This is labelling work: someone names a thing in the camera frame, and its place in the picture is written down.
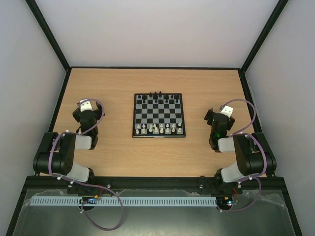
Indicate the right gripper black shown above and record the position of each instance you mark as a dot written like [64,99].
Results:
[209,116]

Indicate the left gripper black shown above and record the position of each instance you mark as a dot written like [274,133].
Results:
[100,114]

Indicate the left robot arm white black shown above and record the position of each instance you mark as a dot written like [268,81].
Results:
[55,154]

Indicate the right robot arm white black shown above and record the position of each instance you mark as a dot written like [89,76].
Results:
[252,151]

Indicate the black white chess board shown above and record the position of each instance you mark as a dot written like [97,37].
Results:
[161,113]

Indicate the metal sheet front panel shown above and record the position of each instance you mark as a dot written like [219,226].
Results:
[252,213]

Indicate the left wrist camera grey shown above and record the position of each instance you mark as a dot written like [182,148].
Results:
[85,105]

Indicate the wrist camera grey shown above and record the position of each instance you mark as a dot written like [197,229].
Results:
[226,110]
[85,105]

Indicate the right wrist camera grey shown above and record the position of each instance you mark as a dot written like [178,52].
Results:
[226,110]

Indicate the black aluminium frame rail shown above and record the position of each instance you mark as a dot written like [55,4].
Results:
[201,185]

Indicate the white slotted cable duct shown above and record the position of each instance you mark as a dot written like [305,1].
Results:
[125,201]

